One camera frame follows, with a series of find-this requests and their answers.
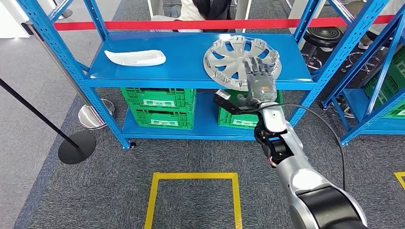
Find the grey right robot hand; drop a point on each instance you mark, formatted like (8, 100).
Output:
(261, 85)

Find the grey plastic wheel hubcap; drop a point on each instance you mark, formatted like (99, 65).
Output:
(226, 61)

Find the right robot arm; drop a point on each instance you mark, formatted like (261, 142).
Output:
(303, 177)

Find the blue metal shelf rack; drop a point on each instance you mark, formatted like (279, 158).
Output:
(373, 123)
(183, 63)

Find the black round stool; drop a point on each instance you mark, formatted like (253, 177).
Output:
(322, 36)

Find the red barrier belt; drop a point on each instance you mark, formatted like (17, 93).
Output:
(189, 24)

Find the swivel chair chrome base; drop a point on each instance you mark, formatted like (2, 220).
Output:
(360, 57)

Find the person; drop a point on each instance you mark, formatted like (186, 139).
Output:
(386, 19)
(188, 11)

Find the white plastic mirror cover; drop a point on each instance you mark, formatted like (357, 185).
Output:
(136, 58)

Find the yellow floor tape square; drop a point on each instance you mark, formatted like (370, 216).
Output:
(400, 178)
(155, 202)

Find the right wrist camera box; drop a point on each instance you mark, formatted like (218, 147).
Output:
(223, 96)

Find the chrome stanchion post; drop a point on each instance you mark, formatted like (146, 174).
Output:
(67, 13)
(91, 115)

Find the black stanchion post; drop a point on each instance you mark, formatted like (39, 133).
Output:
(77, 148)

